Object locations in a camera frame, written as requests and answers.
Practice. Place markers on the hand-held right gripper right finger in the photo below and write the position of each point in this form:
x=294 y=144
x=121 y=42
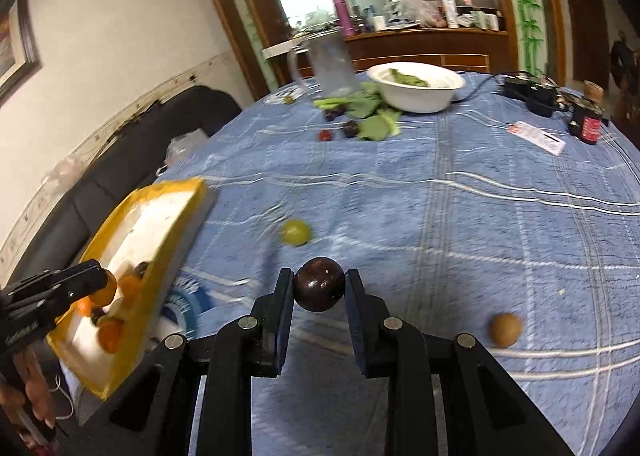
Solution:
x=356 y=321

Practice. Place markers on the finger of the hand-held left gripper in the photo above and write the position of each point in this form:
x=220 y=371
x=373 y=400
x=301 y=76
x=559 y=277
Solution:
x=80 y=281

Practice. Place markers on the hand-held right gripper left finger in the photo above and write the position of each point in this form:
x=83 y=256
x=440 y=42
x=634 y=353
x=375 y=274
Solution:
x=285 y=316

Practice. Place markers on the dark purple plum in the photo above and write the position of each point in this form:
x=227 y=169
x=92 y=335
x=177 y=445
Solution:
x=320 y=286

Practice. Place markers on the dark red small fruit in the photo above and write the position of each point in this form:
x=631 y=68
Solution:
x=143 y=268

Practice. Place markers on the yellow and white foam tray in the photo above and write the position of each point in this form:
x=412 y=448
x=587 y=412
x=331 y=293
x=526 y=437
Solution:
x=150 y=231

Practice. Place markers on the person's left hand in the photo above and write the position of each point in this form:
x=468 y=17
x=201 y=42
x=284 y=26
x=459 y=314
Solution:
x=40 y=391

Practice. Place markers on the small orange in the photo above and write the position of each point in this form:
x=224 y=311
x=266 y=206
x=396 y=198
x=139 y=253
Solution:
x=111 y=336

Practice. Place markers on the black sofa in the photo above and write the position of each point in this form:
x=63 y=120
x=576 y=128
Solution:
x=100 y=175

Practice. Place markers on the brown round fruit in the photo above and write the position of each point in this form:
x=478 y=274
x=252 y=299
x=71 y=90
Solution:
x=506 y=330

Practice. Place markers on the white plastic bag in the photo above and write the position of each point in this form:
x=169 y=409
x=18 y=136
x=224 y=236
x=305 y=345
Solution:
x=185 y=145

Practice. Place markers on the green leaf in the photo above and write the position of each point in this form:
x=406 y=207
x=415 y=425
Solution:
x=362 y=103
x=377 y=128

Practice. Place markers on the green stalk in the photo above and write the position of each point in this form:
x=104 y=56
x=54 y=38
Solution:
x=327 y=101

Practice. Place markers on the white bowl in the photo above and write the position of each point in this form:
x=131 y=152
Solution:
x=415 y=95

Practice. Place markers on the framed picture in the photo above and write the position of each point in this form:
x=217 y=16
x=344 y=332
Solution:
x=27 y=50

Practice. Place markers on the green leaves in bowl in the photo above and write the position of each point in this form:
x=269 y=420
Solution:
x=410 y=78

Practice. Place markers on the clear glass pitcher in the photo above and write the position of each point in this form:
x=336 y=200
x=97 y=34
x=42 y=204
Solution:
x=330 y=63

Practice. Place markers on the white and red card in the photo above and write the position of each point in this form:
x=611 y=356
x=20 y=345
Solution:
x=537 y=135

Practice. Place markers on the white shelf board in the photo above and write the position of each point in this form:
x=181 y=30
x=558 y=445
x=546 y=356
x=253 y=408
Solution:
x=282 y=49

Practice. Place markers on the wooden sideboard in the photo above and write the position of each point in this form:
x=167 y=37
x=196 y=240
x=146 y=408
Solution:
x=425 y=48

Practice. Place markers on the black jar with red label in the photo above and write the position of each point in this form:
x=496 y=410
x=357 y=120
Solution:
x=590 y=125

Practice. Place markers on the purple bottle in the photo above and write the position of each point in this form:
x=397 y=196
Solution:
x=345 y=15

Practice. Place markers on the crumpled translucent plastic bag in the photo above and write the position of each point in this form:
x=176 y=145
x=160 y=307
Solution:
x=412 y=10

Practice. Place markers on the white bottle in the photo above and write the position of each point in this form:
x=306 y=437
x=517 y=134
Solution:
x=451 y=10

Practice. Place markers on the brown tape roll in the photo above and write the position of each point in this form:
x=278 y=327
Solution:
x=594 y=90

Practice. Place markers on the brown wooden door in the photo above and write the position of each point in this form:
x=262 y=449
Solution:
x=585 y=30

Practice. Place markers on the black camera equipment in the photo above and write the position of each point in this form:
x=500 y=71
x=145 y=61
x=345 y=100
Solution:
x=530 y=93

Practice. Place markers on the bamboo wall decoration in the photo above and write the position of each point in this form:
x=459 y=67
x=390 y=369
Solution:
x=525 y=10

